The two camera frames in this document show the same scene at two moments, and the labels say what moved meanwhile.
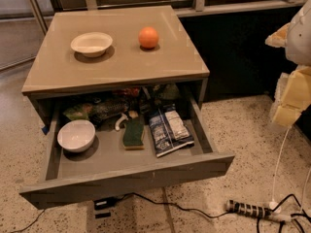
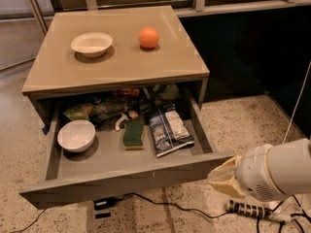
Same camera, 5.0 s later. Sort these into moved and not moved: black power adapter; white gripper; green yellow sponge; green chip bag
Moved: white gripper
Not moved: black power adapter; green yellow sponge; green chip bag
